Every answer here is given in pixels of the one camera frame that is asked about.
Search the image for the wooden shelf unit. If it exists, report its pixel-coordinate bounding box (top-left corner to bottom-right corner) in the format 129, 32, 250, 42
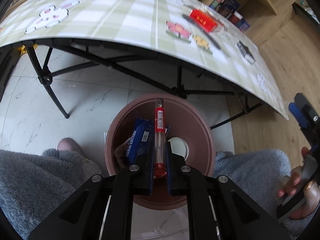
200, 0, 296, 46

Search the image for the red cup white lid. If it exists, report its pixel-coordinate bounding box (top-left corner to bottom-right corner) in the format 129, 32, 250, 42
228, 11, 243, 25

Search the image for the right hand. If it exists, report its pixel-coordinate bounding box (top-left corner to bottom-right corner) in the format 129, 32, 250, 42
277, 145, 319, 223

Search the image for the black tissue pack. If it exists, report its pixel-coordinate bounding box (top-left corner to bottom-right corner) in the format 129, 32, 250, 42
236, 41, 256, 64

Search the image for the black folding table frame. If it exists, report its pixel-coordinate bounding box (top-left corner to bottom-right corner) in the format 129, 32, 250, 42
10, 38, 264, 129

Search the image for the red clear tube packet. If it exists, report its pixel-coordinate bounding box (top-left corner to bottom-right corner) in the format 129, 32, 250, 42
153, 98, 167, 179

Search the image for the black plastic spoon in wrapper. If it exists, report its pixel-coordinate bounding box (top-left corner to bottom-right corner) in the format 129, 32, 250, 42
182, 13, 223, 51

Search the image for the dark brown cup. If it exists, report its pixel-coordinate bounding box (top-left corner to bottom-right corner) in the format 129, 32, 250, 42
217, 4, 232, 18

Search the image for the brown round trash bin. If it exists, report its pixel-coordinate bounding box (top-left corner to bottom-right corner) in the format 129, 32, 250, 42
105, 93, 215, 210

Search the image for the red cigarette pack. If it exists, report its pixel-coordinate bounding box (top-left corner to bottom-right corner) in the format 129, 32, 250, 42
189, 9, 218, 32

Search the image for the small blue purple box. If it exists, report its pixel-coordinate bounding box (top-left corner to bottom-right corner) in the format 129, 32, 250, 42
237, 21, 251, 32

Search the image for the blue coffee box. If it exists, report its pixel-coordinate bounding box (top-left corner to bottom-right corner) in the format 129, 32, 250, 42
126, 118, 155, 165

